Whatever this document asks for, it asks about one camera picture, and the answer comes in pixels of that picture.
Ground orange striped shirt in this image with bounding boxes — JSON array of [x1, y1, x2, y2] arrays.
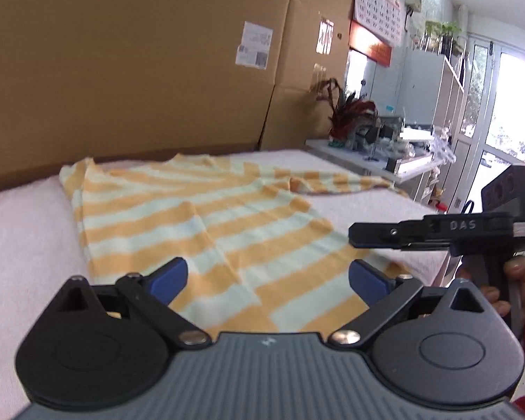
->
[[59, 153, 410, 335]]

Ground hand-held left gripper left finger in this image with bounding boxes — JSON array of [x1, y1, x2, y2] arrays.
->
[[48, 258, 211, 351]]

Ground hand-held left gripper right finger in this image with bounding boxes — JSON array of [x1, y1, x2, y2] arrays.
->
[[329, 259, 493, 351]]

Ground clear plastic hangers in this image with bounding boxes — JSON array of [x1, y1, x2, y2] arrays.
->
[[426, 133, 460, 165]]

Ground green potted plant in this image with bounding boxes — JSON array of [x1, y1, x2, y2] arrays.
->
[[424, 20, 464, 55]]

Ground white side table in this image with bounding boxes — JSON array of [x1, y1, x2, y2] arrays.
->
[[305, 138, 445, 182]]

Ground white cabinet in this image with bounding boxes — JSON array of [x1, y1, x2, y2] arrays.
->
[[402, 48, 467, 149]]

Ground white flat box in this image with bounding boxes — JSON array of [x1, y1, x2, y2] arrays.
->
[[385, 151, 442, 176]]

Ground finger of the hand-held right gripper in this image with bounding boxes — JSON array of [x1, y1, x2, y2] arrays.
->
[[349, 221, 451, 252]]

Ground glass door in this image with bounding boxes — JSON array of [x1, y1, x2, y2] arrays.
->
[[446, 39, 525, 211]]

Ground large cardboard box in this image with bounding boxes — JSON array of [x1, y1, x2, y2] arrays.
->
[[0, 0, 296, 195]]

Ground wall calendar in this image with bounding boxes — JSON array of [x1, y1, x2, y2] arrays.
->
[[352, 0, 407, 47]]

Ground red plaque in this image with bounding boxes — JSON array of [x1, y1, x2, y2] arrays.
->
[[348, 21, 393, 67]]

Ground clear plastic sticker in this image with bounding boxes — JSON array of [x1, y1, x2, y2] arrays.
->
[[316, 16, 336, 56]]

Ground white shipping label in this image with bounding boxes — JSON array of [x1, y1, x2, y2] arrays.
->
[[235, 21, 274, 70]]

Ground red feather plant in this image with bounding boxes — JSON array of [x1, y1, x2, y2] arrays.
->
[[316, 78, 379, 143]]

